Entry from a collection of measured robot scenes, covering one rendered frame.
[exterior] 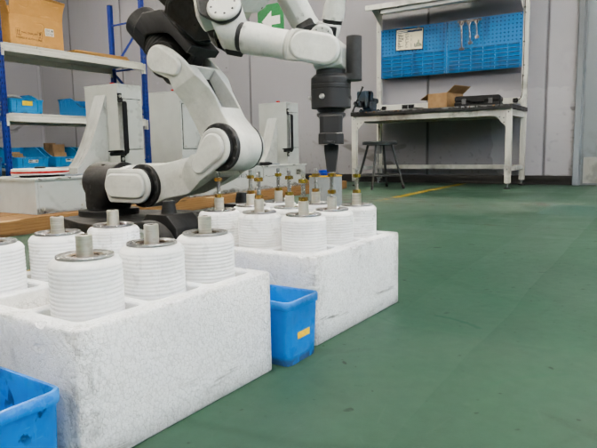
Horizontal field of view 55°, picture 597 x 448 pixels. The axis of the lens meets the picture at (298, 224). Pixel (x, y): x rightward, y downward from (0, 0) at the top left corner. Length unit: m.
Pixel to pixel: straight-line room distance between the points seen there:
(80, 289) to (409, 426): 0.48
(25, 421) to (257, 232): 0.67
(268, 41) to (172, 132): 2.78
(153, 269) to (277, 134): 4.27
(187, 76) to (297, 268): 0.83
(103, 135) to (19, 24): 2.99
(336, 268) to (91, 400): 0.60
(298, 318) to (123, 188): 1.05
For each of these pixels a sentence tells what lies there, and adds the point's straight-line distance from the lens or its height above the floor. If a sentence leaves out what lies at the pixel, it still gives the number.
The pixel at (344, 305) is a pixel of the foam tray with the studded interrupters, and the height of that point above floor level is 0.06.
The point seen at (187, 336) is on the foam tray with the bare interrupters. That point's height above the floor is 0.12.
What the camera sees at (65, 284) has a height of 0.22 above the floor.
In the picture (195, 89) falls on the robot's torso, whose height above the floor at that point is 0.57.
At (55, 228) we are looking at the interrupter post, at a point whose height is 0.26.
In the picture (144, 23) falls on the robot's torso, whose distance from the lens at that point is 1.95.
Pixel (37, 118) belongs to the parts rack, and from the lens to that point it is 6.40.
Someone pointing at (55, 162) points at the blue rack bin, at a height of 0.30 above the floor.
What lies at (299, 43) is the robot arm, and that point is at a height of 0.61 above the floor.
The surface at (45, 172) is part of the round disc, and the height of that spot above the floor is 0.29.
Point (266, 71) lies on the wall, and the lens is 7.59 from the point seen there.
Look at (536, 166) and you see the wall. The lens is 6.25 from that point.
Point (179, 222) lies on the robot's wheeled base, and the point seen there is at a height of 0.19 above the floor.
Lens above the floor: 0.39
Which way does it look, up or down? 7 degrees down
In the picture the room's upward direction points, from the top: 1 degrees counter-clockwise
